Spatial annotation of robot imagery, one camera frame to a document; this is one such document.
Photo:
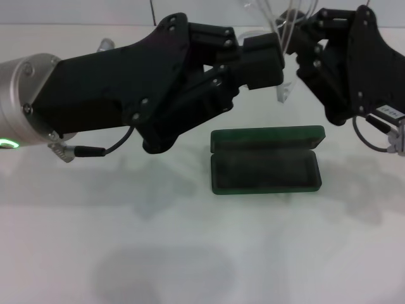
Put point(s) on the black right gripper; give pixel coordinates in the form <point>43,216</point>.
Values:
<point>376,73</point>

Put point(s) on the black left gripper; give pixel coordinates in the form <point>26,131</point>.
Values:
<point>110,85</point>

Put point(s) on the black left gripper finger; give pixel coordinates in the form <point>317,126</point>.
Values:
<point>262,74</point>
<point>262,47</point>

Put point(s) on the clear white glasses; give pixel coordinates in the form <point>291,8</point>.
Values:
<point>284,93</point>

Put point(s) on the green glasses case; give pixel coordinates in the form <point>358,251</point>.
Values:
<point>269,139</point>

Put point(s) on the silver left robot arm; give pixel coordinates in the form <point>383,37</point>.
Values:
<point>16,95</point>

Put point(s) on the silver cylindrical connector plug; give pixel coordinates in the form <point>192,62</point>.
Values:
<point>106,44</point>

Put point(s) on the silver ribbed connector socket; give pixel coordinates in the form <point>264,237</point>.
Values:
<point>397,139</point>
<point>61,152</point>

